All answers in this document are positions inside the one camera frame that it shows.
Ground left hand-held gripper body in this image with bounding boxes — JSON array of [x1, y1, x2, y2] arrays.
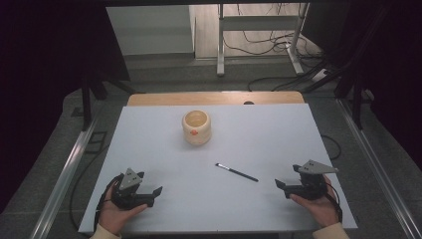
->
[[110, 167, 155, 211]]

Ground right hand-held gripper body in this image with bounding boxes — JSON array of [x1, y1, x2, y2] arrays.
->
[[284, 159, 339, 201]]

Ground black pen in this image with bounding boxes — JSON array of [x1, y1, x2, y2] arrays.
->
[[215, 162, 260, 183]]

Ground cream ceramic cup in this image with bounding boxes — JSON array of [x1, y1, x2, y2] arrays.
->
[[181, 110, 212, 146]]

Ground person's right hand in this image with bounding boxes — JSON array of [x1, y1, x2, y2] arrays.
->
[[290, 175, 340, 229]]

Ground person's left hand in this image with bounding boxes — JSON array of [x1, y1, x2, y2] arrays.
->
[[98, 189, 149, 236]]

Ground white board table cover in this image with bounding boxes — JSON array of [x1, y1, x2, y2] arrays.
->
[[78, 103, 358, 234]]

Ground black metal stand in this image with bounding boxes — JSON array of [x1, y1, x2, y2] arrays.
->
[[80, 71, 137, 131], [333, 66, 376, 130]]

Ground wooden table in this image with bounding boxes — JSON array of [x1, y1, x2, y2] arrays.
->
[[127, 91, 306, 108]]

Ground white power strip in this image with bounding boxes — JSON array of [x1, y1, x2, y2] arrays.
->
[[311, 68, 330, 83]]

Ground black curtain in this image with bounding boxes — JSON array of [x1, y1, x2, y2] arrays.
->
[[300, 0, 422, 171], [0, 0, 131, 214]]

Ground white partition panel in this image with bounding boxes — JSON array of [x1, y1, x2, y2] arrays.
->
[[105, 4, 196, 57]]

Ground left hand-held gripper black cable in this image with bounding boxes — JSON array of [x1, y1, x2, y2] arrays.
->
[[94, 173, 124, 233]]

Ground hand-held gripper black cable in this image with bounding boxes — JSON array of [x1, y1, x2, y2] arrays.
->
[[325, 181, 343, 224], [94, 173, 124, 233]]

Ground right hand-held gripper black cable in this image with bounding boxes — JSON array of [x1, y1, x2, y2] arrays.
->
[[325, 181, 343, 224]]

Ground black floor cable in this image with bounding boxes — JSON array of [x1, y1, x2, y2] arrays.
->
[[319, 133, 342, 161], [68, 144, 111, 231]]

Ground aluminium rail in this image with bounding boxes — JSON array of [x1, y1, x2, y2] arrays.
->
[[29, 114, 102, 239], [335, 99, 422, 239]]

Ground tangle of black floor cables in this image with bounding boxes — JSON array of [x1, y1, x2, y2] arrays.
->
[[222, 3, 332, 93]]

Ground white metal desk frame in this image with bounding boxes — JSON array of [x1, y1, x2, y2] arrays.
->
[[216, 3, 312, 78]]

